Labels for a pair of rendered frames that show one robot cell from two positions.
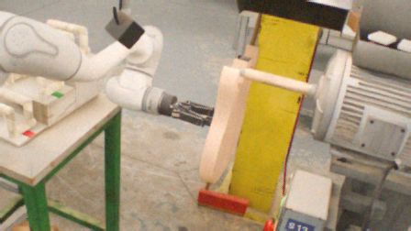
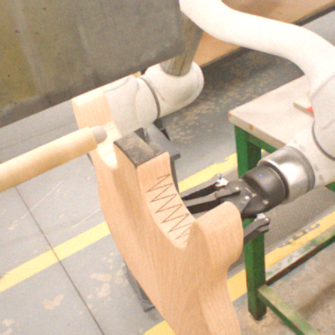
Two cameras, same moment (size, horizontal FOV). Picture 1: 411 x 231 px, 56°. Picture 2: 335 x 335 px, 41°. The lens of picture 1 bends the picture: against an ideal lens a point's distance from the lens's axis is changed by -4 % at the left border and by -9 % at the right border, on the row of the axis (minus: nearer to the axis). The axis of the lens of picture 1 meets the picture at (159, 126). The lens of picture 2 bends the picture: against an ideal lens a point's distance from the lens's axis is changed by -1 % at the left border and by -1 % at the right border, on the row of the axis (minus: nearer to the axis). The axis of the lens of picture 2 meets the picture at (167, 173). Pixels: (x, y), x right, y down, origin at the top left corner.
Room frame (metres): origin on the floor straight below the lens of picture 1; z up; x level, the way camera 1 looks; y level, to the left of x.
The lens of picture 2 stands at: (1.48, -0.56, 1.55)
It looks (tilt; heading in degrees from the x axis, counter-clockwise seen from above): 37 degrees down; 132
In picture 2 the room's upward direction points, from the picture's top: 11 degrees counter-clockwise
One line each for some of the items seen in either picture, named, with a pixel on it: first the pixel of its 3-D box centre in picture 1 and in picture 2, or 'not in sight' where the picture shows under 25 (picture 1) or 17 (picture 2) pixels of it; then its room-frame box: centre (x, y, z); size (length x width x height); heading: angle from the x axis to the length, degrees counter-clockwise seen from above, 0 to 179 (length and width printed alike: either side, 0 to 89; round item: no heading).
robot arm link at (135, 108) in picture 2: not in sight; (121, 105); (0.50, 0.37, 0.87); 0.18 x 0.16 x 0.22; 69
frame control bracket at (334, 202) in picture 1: (328, 209); not in sight; (0.77, -0.46, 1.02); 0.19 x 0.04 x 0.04; 158
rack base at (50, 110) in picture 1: (34, 97); not in sight; (1.32, 0.47, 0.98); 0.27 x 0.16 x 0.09; 65
